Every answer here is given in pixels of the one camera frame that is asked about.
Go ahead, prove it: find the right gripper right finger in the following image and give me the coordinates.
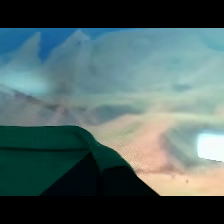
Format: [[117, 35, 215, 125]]
[[98, 165, 160, 197]]

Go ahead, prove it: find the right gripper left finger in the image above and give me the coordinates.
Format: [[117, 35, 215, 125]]
[[40, 152, 100, 197]]

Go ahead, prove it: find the dark green shirt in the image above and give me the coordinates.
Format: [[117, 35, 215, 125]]
[[0, 124, 138, 197]]

